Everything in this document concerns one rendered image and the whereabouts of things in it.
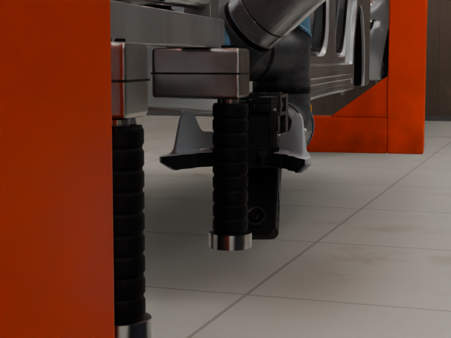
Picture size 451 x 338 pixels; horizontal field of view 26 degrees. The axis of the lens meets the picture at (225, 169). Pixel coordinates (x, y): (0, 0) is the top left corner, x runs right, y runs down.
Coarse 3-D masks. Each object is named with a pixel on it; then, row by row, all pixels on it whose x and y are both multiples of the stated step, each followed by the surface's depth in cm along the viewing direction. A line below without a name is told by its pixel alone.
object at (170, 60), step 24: (168, 48) 96; (192, 48) 96; (216, 48) 95; (240, 48) 96; (168, 72) 96; (192, 72) 96; (216, 72) 95; (240, 72) 95; (168, 96) 97; (192, 96) 96; (216, 96) 96; (240, 96) 96
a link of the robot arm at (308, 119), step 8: (288, 96) 123; (296, 96) 124; (304, 96) 124; (288, 104) 122; (296, 104) 124; (304, 104) 125; (304, 112) 125; (304, 120) 123; (312, 120) 129; (312, 128) 129; (312, 136) 129
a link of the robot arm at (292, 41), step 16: (304, 32) 123; (288, 48) 121; (304, 48) 124; (272, 64) 119; (288, 64) 122; (304, 64) 124; (256, 80) 121; (272, 80) 123; (288, 80) 123; (304, 80) 124
